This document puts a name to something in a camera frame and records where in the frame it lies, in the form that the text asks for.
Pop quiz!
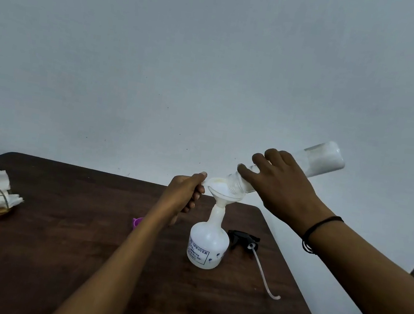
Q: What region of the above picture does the person's left forearm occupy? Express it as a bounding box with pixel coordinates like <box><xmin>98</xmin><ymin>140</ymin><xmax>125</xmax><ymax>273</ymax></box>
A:
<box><xmin>47</xmin><ymin>191</ymin><xmax>174</xmax><ymax>314</ymax></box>

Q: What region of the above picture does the white plastic funnel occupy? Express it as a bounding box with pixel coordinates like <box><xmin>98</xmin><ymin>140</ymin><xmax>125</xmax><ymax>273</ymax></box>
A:
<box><xmin>200</xmin><ymin>175</ymin><xmax>247</xmax><ymax>212</ymax></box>

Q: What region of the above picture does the dark wooden table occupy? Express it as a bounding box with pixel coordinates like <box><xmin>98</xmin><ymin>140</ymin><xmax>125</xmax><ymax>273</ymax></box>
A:
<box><xmin>0</xmin><ymin>150</ymin><xmax>359</xmax><ymax>314</ymax></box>

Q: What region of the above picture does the black spray trigger head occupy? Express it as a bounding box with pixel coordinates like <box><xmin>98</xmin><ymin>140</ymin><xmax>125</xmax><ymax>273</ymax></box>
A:
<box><xmin>219</xmin><ymin>229</ymin><xmax>290</xmax><ymax>301</ymax></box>

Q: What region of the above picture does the person's left hand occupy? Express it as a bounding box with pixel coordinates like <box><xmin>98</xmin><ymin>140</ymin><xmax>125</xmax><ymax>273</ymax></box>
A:
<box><xmin>154</xmin><ymin>166</ymin><xmax>208</xmax><ymax>231</ymax></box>

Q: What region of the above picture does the white spray bottle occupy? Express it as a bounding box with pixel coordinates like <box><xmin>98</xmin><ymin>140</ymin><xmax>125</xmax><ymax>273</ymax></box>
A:
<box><xmin>185</xmin><ymin>199</ymin><xmax>236</xmax><ymax>273</ymax></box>

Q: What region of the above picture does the person's right hand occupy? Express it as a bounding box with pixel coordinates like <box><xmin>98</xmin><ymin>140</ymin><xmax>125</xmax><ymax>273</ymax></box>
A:
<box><xmin>228</xmin><ymin>144</ymin><xmax>343</xmax><ymax>240</ymax></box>

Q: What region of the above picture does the black wrist band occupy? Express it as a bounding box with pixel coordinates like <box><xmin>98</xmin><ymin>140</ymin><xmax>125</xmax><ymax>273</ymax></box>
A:
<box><xmin>300</xmin><ymin>211</ymin><xmax>345</xmax><ymax>258</ymax></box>

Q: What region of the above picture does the clear plastic bottle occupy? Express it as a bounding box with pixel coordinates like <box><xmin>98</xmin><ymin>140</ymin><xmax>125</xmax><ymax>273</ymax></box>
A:
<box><xmin>224</xmin><ymin>126</ymin><xmax>349</xmax><ymax>209</ymax></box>

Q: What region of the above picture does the person's right forearm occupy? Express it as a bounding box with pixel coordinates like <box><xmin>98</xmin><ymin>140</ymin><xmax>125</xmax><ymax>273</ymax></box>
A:
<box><xmin>290</xmin><ymin>209</ymin><xmax>414</xmax><ymax>314</ymax></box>

